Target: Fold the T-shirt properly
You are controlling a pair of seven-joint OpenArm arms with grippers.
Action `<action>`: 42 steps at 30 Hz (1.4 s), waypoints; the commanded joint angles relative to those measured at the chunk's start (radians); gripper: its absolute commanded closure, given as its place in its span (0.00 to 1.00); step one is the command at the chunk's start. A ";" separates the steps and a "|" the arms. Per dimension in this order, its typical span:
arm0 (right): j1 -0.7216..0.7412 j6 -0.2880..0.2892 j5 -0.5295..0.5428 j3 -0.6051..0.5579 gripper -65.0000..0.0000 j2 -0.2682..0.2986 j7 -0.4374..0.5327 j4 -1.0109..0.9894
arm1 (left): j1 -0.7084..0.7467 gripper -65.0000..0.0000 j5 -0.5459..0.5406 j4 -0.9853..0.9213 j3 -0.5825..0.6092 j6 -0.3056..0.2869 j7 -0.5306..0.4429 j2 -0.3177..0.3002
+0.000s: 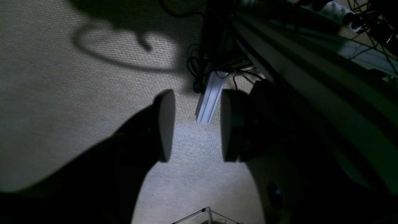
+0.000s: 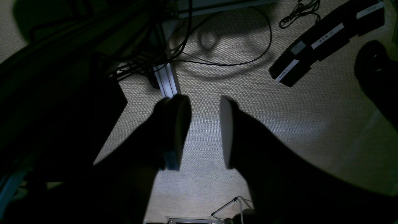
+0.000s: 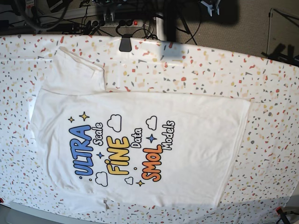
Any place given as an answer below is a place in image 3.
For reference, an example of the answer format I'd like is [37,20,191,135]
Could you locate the white printed T-shirt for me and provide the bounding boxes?
[30,49,251,208]

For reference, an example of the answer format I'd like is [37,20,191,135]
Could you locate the black table clamp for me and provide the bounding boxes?
[119,34,132,52]

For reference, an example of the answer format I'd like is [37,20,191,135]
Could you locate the white power strip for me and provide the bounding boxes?
[91,20,144,28]

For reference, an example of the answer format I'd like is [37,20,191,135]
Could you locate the terrazzo pattern tablecloth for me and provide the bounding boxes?
[0,35,299,224]

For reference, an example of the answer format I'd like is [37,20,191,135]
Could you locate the red clamp bottom right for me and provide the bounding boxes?
[276,207,291,224]

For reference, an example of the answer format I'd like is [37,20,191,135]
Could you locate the black camera stand pole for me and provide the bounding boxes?
[163,0,178,42]

